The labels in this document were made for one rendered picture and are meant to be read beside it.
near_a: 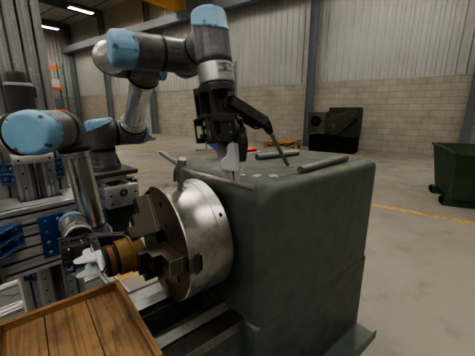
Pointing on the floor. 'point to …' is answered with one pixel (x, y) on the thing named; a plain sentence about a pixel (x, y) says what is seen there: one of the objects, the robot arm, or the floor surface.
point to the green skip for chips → (454, 174)
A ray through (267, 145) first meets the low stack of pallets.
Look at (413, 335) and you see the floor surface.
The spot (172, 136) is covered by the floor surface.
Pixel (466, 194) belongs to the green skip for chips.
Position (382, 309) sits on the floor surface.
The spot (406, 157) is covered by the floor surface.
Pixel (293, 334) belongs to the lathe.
